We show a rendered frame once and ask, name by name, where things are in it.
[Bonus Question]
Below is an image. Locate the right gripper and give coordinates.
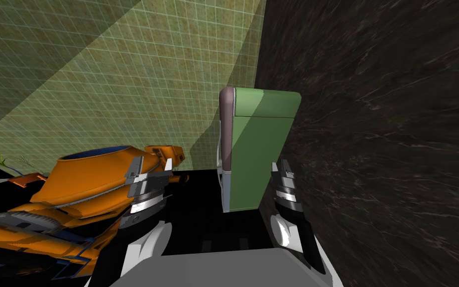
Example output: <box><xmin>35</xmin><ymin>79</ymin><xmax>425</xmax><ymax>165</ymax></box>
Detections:
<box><xmin>271</xmin><ymin>159</ymin><xmax>298</xmax><ymax>193</ymax></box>

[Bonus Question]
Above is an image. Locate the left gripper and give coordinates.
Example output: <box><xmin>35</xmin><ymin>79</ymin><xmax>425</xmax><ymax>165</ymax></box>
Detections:
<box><xmin>124</xmin><ymin>156</ymin><xmax>174</xmax><ymax>205</ymax></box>

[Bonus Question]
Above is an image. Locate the green box-shaped appliance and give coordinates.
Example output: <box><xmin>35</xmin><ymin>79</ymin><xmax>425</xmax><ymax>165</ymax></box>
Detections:
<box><xmin>216</xmin><ymin>86</ymin><xmax>303</xmax><ymax>214</ymax></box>

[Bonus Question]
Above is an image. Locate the orange stand mixer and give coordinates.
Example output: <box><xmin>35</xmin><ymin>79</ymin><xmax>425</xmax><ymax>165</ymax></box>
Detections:
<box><xmin>0</xmin><ymin>145</ymin><xmax>191</xmax><ymax>281</ymax></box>

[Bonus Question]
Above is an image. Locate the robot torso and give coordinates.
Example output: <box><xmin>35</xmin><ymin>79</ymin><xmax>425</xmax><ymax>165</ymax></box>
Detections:
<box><xmin>109</xmin><ymin>247</ymin><xmax>344</xmax><ymax>287</ymax></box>

